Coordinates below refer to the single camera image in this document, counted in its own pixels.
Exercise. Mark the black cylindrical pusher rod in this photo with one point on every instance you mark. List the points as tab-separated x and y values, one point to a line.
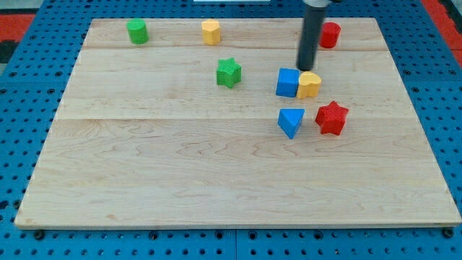
314	15

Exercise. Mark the yellow pentagon block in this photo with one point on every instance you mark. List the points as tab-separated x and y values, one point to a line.
211	32

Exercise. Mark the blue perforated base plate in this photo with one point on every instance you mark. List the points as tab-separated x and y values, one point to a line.
36	76

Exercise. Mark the green cylinder block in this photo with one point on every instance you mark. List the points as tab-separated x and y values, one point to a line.
137	31

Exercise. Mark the red star block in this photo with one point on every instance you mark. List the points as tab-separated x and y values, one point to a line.
331	118

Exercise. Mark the red cylinder block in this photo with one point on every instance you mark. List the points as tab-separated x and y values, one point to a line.
329	35

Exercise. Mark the blue cube block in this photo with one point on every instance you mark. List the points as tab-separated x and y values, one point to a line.
287	82

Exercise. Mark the light wooden board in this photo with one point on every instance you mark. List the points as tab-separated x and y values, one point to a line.
145	139

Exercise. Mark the green star block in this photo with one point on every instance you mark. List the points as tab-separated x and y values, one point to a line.
228	72

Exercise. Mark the blue triangle block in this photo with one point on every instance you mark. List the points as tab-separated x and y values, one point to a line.
290	120

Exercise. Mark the yellow heart block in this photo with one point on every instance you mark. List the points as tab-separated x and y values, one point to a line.
309	85

